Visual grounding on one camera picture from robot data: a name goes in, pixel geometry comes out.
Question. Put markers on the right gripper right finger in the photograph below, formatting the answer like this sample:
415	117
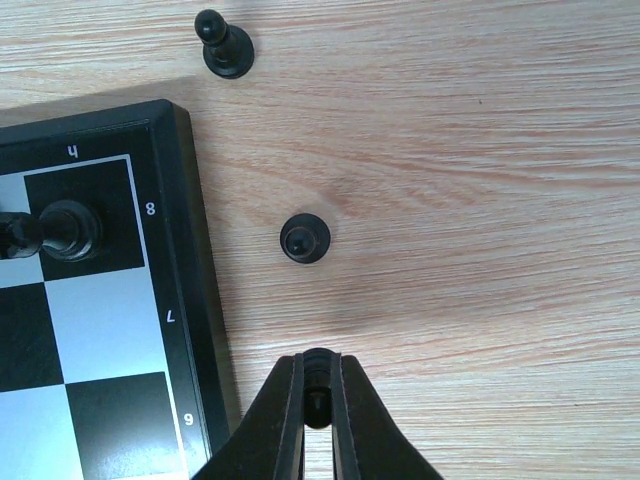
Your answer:
366	442

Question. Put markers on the black pawn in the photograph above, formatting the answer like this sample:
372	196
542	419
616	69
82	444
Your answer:
305	238
317	388
228	50

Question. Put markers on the black and white chessboard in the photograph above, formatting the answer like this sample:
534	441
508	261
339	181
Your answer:
115	366

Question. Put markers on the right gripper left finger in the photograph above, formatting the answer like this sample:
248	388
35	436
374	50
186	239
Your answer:
269	442

